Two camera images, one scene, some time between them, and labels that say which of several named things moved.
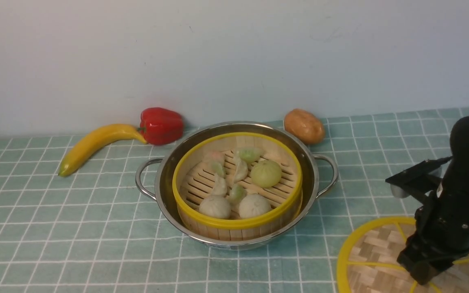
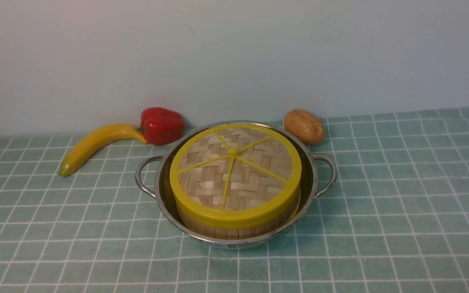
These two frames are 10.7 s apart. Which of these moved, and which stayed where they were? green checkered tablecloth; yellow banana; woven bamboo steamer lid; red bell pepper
Moved: woven bamboo steamer lid
Stayed: yellow banana; green checkered tablecloth; red bell pepper
